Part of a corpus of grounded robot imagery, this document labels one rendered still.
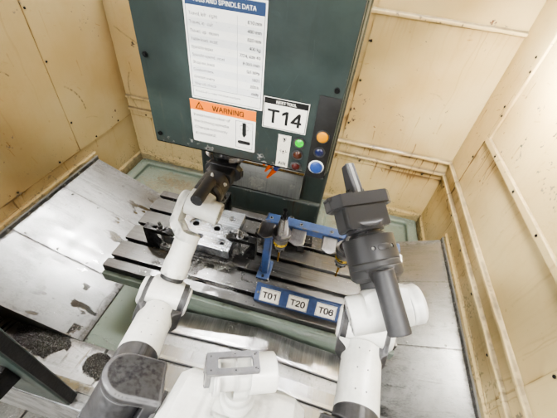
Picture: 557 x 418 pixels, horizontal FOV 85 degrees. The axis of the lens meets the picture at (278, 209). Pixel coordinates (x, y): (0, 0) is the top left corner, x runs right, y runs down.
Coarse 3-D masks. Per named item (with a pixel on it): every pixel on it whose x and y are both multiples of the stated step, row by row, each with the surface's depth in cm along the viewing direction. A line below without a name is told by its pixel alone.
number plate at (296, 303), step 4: (288, 296) 117; (292, 296) 117; (296, 296) 116; (288, 300) 117; (292, 300) 117; (296, 300) 116; (300, 300) 116; (304, 300) 116; (308, 300) 116; (288, 304) 117; (292, 304) 117; (296, 304) 116; (300, 304) 116; (304, 304) 116; (292, 308) 117; (296, 308) 117; (300, 308) 116; (304, 308) 116; (304, 312) 116
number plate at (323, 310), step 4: (320, 304) 115; (324, 304) 115; (316, 308) 116; (320, 308) 115; (324, 308) 115; (328, 308) 115; (332, 308) 115; (336, 308) 115; (316, 312) 116; (320, 312) 115; (324, 312) 115; (328, 312) 115; (332, 312) 115; (336, 312) 115; (320, 316) 116; (324, 316) 115; (328, 316) 115; (332, 316) 115
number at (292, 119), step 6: (282, 108) 64; (282, 114) 65; (288, 114) 65; (294, 114) 64; (300, 114) 64; (282, 120) 66; (288, 120) 66; (294, 120) 65; (300, 120) 65; (282, 126) 67; (288, 126) 67; (294, 126) 66; (300, 126) 66
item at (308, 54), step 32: (128, 0) 57; (160, 0) 56; (288, 0) 51; (320, 0) 50; (352, 0) 49; (160, 32) 60; (288, 32) 55; (320, 32) 53; (352, 32) 52; (160, 64) 64; (288, 64) 58; (320, 64) 57; (352, 64) 56; (160, 96) 69; (288, 96) 62; (160, 128) 75; (192, 128) 73; (256, 128) 69; (256, 160) 75; (288, 160) 73
